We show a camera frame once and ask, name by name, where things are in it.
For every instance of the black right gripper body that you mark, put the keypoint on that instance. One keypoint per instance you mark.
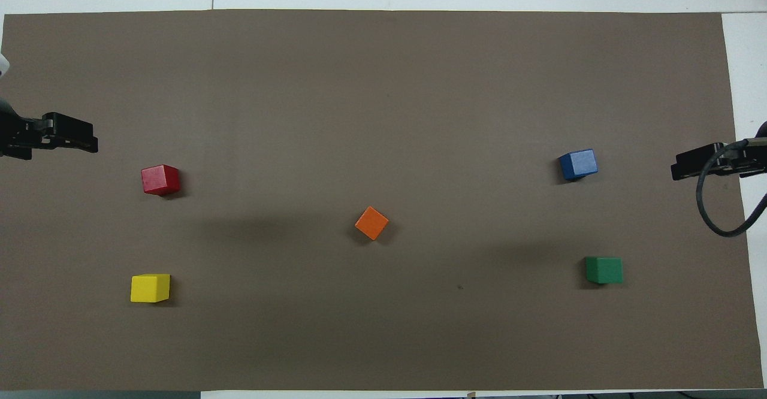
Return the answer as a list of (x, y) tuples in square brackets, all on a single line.
[(749, 160)]

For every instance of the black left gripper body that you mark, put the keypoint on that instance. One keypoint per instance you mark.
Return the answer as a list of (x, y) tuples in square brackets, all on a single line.
[(17, 135)]

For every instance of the red wooden block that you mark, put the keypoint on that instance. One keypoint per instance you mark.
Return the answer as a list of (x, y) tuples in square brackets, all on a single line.
[(160, 180)]

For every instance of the blue wooden block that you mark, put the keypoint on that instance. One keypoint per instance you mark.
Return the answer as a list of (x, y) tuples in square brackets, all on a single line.
[(579, 164)]

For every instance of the green wooden block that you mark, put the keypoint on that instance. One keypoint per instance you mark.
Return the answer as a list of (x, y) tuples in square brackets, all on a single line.
[(604, 270)]

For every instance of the yellow wooden block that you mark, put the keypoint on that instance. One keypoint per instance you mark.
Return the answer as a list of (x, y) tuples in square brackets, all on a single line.
[(150, 288)]

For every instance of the orange wooden block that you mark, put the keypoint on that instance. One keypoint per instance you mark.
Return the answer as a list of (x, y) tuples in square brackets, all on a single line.
[(371, 223)]

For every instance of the brown table mat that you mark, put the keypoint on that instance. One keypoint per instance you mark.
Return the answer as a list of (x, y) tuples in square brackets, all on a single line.
[(383, 87)]

